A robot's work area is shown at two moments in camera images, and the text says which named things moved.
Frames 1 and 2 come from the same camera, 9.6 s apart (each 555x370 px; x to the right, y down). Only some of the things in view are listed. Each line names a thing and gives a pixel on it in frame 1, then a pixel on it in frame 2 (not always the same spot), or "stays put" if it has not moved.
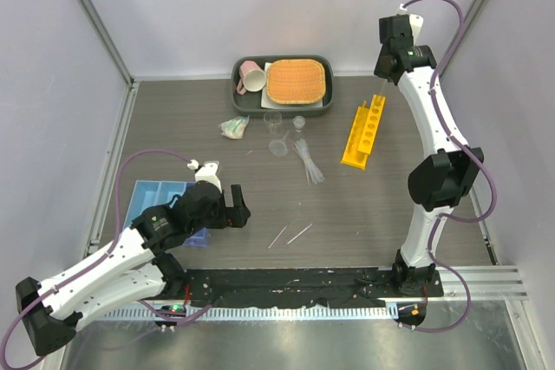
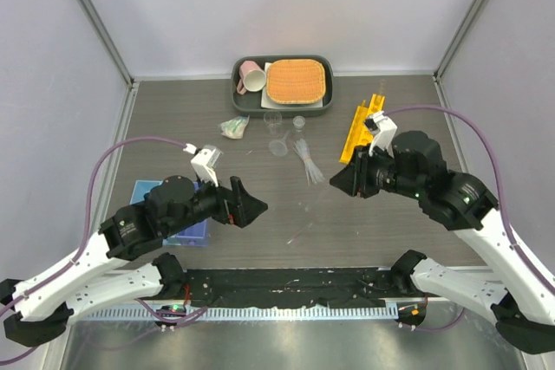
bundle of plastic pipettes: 313,174 stays put
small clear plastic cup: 272,119 stays put
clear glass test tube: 276,238 -> 321,193
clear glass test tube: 299,234 stays put
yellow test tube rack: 362,133 stays put
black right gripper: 377,70 -> 354,180
